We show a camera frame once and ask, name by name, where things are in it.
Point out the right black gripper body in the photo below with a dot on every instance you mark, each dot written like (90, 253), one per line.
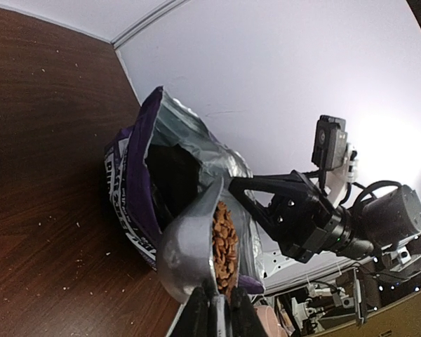
(305, 222)

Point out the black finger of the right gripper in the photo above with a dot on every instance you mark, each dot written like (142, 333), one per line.
(276, 185)

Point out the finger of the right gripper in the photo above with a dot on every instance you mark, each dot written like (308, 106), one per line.
(274, 224)

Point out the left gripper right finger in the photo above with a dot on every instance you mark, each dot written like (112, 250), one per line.
(245, 321)

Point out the purple puppy food bag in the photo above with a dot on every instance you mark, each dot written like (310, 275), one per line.
(156, 167)

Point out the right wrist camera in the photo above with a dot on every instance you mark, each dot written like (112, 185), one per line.
(335, 158)

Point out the brown kibble pet food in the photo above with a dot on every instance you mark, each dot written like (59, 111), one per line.
(225, 250)

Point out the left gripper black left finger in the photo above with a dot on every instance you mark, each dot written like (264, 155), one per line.
(193, 321)

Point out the metal food scoop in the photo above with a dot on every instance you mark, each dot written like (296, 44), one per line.
(184, 258)

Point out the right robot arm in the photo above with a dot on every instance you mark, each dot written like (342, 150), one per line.
(384, 214)

